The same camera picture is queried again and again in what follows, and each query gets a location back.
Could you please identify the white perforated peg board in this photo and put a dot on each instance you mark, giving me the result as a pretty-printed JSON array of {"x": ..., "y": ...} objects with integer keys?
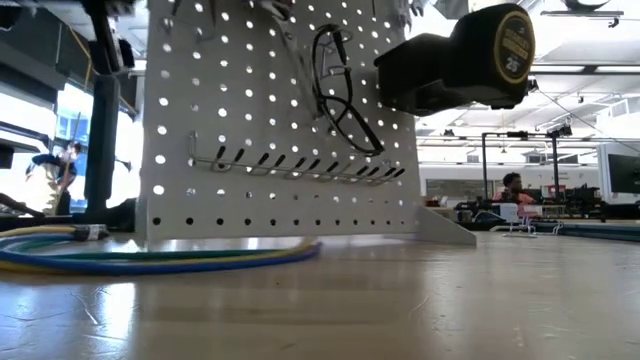
[{"x": 225, "y": 150}]

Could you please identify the clear black-framed safety glasses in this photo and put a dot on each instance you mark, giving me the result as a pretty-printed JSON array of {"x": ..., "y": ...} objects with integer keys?
[{"x": 345, "y": 110}]

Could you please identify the steel combination wrench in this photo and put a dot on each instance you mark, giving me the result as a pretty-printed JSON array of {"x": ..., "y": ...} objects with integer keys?
[
  {"x": 417, "y": 7},
  {"x": 404, "y": 12}
]

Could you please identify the yellow black tape measure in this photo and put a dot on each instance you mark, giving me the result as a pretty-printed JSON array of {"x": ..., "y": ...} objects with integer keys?
[{"x": 495, "y": 55}]

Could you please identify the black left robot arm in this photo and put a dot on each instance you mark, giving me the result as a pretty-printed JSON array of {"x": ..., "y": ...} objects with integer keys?
[{"x": 107, "y": 6}]

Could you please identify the white ceiling light tube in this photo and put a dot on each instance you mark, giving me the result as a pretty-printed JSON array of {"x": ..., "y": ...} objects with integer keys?
[{"x": 137, "y": 64}]

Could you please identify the person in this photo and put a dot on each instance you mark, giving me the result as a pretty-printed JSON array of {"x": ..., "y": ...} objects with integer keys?
[
  {"x": 512, "y": 192},
  {"x": 57, "y": 167}
]

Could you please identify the black desk top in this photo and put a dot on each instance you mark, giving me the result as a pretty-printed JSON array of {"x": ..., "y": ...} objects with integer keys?
[{"x": 20, "y": 147}]

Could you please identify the dark bottle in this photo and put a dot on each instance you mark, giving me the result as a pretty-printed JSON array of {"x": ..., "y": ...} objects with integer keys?
[{"x": 62, "y": 209}]

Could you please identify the black plastic bin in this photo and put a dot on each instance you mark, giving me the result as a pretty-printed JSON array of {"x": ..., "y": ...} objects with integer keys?
[{"x": 415, "y": 80}]

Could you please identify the background black robot arms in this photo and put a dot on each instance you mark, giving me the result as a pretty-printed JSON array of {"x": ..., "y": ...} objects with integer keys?
[{"x": 580, "y": 197}]

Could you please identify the black monitor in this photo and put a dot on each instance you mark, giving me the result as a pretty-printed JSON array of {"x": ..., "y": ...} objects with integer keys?
[{"x": 625, "y": 172}]

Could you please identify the black upright post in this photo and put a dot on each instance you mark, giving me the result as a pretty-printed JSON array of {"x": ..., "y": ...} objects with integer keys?
[{"x": 102, "y": 150}]

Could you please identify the black camera stand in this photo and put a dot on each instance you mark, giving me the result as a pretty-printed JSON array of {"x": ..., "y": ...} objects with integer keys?
[{"x": 555, "y": 160}]

